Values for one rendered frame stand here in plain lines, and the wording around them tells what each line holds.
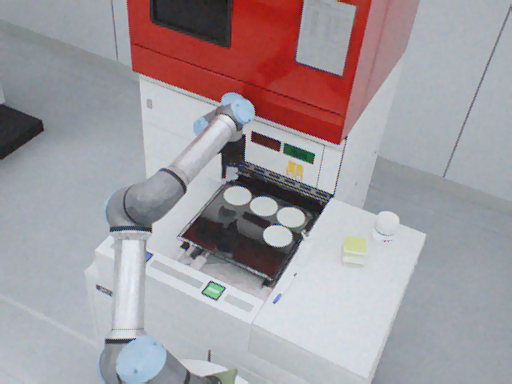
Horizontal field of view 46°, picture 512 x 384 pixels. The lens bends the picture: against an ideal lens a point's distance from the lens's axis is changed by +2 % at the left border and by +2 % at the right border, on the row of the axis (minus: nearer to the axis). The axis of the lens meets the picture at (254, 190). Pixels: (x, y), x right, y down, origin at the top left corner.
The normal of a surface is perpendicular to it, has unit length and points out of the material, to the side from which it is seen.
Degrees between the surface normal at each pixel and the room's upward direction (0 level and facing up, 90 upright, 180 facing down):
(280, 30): 90
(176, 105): 90
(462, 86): 90
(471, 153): 90
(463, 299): 0
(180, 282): 0
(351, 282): 0
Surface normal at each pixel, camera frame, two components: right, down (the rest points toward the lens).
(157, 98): -0.46, 0.57
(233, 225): 0.07, -0.74
